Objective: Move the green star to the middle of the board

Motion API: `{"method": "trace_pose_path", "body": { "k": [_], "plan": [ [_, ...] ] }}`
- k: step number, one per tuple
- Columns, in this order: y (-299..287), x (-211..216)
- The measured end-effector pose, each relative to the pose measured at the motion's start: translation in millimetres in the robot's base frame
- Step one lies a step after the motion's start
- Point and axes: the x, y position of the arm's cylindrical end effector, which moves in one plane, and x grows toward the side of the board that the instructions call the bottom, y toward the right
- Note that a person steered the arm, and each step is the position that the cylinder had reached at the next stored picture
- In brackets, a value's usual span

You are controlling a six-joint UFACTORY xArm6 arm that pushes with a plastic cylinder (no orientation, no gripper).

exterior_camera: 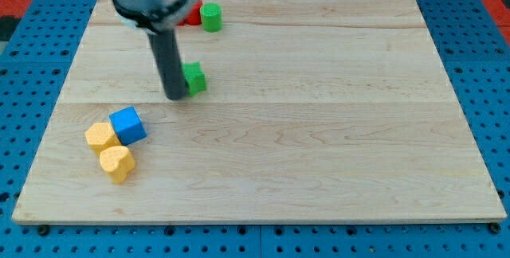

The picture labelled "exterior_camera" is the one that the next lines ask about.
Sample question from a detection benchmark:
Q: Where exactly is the light wooden board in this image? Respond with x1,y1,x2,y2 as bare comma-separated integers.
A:
12,0,507,225

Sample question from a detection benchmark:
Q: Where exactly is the red block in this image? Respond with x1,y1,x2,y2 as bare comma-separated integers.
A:
178,1,203,25

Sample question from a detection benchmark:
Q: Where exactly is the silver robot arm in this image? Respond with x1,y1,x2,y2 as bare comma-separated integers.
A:
112,0,200,100

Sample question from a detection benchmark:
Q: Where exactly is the green cylinder block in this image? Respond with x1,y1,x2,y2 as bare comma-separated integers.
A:
200,2,223,33

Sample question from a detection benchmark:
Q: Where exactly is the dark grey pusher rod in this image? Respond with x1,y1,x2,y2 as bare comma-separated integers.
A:
147,29,188,100

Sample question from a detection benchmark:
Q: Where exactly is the blue cube block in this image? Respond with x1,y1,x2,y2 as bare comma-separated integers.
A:
109,106,147,146

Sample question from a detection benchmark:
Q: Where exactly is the yellow heart block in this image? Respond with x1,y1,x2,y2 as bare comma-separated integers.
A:
100,146,136,184

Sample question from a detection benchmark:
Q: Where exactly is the yellow hexagon block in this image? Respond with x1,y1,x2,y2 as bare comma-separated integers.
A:
84,122,120,156

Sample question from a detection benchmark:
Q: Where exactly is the green star block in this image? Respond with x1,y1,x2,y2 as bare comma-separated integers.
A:
182,62,207,97

